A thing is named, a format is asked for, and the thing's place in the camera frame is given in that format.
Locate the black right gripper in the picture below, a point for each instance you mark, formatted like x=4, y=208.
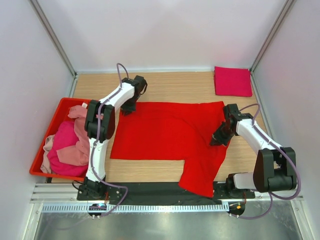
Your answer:
x=217, y=139

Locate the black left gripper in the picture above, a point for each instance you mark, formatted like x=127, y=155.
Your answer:
x=126, y=110

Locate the red t shirt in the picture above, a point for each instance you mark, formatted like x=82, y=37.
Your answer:
x=173, y=132

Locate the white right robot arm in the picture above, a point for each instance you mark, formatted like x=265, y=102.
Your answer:
x=275, y=170

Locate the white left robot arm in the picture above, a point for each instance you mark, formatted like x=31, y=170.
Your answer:
x=100, y=126

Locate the folded magenta t shirt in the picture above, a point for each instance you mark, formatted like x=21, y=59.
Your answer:
x=232, y=82

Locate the red plastic bin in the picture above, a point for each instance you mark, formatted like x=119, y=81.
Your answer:
x=60, y=115

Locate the light pink t shirt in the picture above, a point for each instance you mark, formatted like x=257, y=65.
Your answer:
x=77, y=154

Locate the magenta t shirt in bin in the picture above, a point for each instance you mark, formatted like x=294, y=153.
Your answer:
x=64, y=137

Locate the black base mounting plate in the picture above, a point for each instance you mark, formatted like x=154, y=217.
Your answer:
x=161, y=194

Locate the beige t shirt in bin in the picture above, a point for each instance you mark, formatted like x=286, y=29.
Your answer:
x=45, y=165

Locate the white slotted cable duct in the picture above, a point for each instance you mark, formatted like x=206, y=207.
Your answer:
x=101, y=208

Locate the left aluminium frame post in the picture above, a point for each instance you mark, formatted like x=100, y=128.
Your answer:
x=52, y=35

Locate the aluminium frame post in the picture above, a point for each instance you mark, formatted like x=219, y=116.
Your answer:
x=280, y=19
x=52, y=35

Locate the right aluminium frame post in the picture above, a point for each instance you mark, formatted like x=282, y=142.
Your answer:
x=280, y=19

